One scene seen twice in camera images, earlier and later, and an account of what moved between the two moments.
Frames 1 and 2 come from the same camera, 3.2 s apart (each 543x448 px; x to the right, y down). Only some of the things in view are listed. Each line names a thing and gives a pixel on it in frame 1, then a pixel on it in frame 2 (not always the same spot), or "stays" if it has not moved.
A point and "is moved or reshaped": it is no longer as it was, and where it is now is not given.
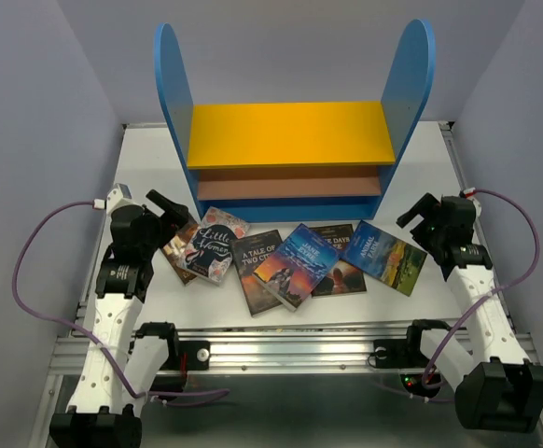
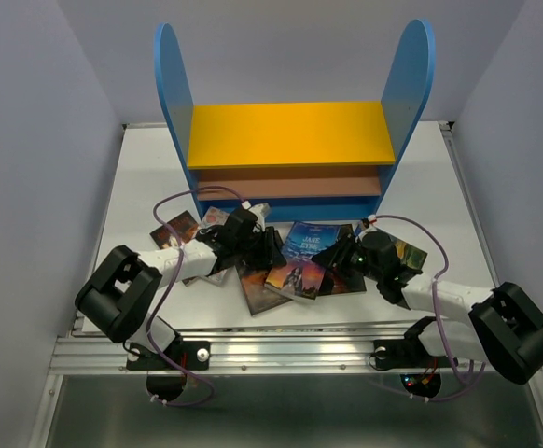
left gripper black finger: (177, 214) → (273, 248)
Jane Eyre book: (298, 267) is moved or reshaped
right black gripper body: (428, 232) → (355, 261)
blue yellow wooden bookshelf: (316, 161) stays
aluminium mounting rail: (329, 350) stays
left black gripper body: (154, 240) → (252, 250)
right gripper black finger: (425, 207) → (335, 257)
